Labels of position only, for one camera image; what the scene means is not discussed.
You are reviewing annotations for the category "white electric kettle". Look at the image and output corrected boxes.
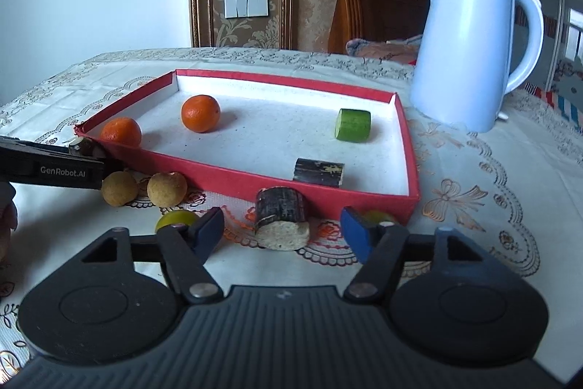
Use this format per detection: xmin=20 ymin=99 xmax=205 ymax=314
xmin=409 ymin=0 xmax=545 ymax=133

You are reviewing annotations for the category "thick dark sugarcane piece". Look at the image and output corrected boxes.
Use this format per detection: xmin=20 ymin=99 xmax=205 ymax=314
xmin=254 ymin=186 xmax=311 ymax=252

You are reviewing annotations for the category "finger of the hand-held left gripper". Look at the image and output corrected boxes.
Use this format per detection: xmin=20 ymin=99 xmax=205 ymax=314
xmin=0 ymin=136 xmax=126 ymax=178

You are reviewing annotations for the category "green cucumber piece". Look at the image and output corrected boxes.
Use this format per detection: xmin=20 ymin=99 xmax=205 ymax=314
xmin=335 ymin=108 xmax=372 ymax=142

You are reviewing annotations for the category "red cardboard box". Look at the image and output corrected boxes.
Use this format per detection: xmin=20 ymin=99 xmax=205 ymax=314
xmin=74 ymin=69 xmax=420 ymax=228

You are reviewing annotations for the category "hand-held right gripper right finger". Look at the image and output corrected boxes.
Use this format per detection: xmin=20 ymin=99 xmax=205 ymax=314
xmin=341 ymin=207 xmax=498 ymax=305

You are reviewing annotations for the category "white wall switch panel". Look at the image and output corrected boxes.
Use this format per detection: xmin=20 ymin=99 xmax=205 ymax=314
xmin=224 ymin=0 xmax=269 ymax=18

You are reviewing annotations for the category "person's left hand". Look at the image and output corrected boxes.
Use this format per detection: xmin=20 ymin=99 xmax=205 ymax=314
xmin=0 ymin=182 xmax=19 ymax=262

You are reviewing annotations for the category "slim dark sugarcane piece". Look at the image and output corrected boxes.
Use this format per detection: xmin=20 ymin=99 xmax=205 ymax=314
xmin=292 ymin=158 xmax=345 ymax=188

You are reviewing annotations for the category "short dark sugarcane piece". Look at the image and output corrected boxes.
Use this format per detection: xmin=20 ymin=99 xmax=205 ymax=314
xmin=68 ymin=137 xmax=107 ymax=159

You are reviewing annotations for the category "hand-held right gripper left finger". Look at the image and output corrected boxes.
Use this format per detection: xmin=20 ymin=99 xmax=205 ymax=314
xmin=68 ymin=207 xmax=225 ymax=305

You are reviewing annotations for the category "striped blanket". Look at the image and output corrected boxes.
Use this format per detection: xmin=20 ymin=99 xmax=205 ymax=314
xmin=524 ymin=80 xmax=583 ymax=130

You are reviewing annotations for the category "small orange tangerine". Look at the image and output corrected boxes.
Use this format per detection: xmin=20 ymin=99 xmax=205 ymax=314
xmin=181 ymin=94 xmax=222 ymax=133
xmin=99 ymin=117 xmax=143 ymax=147

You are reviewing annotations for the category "floral cushion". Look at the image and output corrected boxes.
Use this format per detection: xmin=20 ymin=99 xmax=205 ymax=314
xmin=345 ymin=34 xmax=424 ymax=64

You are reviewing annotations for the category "green tomato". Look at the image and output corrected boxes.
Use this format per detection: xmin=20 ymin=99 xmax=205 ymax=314
xmin=362 ymin=210 xmax=397 ymax=228
xmin=155 ymin=210 xmax=201 ymax=235

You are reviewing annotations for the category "embroidered beige tablecloth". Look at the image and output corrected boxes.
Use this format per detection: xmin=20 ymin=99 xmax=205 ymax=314
xmin=0 ymin=47 xmax=583 ymax=376

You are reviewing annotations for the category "wooden chair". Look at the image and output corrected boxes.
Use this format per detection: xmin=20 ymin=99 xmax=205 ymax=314
xmin=328 ymin=0 xmax=431 ymax=55

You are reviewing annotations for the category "patterned sliding wardrobe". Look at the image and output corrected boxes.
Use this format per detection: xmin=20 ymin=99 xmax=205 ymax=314
xmin=501 ymin=0 xmax=583 ymax=135

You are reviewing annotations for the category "tan longan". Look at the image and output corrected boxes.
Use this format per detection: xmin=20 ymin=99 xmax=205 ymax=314
xmin=101 ymin=171 xmax=139 ymax=207
xmin=146 ymin=171 xmax=188 ymax=208

